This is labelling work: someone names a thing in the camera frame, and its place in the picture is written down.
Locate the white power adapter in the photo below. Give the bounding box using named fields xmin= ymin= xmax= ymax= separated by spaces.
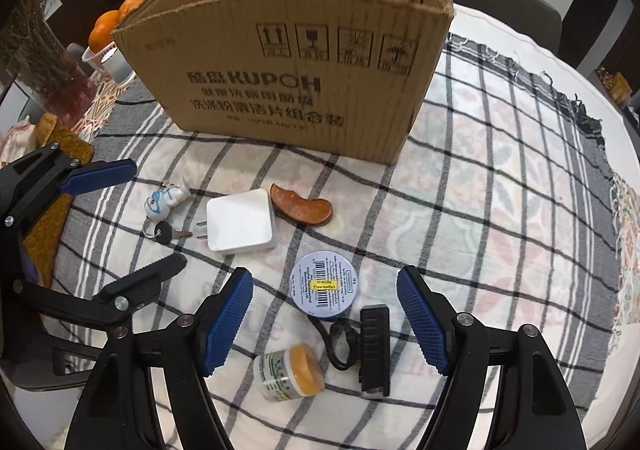
xmin=195 ymin=188 xmax=279 ymax=256

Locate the pile of oranges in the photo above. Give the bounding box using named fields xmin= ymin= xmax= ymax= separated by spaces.
xmin=89 ymin=0 xmax=151 ymax=53

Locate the brown cardboard box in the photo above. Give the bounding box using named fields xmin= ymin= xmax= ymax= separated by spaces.
xmin=111 ymin=0 xmax=456 ymax=165

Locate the yellow woven placemat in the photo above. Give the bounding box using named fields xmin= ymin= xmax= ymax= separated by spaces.
xmin=22 ymin=112 xmax=93 ymax=273

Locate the glass vase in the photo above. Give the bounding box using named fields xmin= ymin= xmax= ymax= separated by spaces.
xmin=0 ymin=20 xmax=96 ymax=118

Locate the floral tablecloth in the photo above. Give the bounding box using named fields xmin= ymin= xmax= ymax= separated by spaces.
xmin=607 ymin=170 xmax=640 ymax=341

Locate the brown wooden comb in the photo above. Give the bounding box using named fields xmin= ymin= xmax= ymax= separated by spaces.
xmin=270 ymin=182 xmax=333 ymax=227

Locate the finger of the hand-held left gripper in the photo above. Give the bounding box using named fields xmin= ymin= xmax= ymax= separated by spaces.
xmin=0 ymin=142 xmax=137 ymax=232
xmin=29 ymin=254 xmax=188 ymax=327

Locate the grey plaid blanket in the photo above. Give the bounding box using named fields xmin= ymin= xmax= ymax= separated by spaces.
xmin=45 ymin=32 xmax=621 ymax=450

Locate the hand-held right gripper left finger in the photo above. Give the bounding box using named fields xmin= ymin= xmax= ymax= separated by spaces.
xmin=62 ymin=266 xmax=253 ymax=450

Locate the white round container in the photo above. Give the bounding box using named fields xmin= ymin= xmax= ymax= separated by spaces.
xmin=101 ymin=49 xmax=133 ymax=83

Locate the white figurine keychain with key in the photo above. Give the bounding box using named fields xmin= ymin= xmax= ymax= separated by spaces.
xmin=141 ymin=180 xmax=194 ymax=245

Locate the black bike light with strap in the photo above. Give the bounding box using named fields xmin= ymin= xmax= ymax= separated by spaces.
xmin=316 ymin=305 xmax=392 ymax=398

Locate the round blue tin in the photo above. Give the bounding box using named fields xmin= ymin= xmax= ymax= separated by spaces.
xmin=290 ymin=251 xmax=362 ymax=317

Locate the small jar with yellow lid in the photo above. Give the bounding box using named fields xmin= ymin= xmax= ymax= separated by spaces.
xmin=252 ymin=343 xmax=326 ymax=402

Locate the dark wooden cabinet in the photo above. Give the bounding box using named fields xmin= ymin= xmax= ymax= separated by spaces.
xmin=562 ymin=0 xmax=636 ymax=61

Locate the dried flower bouquet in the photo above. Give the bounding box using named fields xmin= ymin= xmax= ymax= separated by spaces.
xmin=0 ymin=0 xmax=96 ymax=116

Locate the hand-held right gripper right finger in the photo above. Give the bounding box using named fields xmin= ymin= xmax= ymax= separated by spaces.
xmin=396 ymin=265 xmax=588 ymax=450

